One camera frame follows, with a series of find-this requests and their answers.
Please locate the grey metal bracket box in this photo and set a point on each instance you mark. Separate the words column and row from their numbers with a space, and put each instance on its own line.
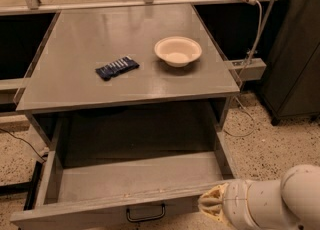
column 250, row 71

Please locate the dark blue snack packet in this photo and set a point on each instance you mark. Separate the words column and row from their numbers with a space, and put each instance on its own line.
column 116, row 68

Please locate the white paper bowl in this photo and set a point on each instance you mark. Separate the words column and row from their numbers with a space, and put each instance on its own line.
column 178, row 51

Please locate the black drawer handle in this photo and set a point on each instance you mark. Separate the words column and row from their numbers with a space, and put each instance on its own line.
column 145, row 213

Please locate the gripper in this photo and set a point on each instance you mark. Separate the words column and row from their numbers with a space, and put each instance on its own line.
column 235, row 200

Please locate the grey shelf rail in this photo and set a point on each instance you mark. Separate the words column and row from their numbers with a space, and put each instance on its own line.
column 20, row 10

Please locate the dark cabinet at right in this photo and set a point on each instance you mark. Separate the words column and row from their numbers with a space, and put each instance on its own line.
column 291, row 84

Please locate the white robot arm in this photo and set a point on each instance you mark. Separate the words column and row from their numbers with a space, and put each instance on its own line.
column 291, row 202

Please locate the grey top drawer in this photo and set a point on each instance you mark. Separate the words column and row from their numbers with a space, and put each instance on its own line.
column 98, row 168

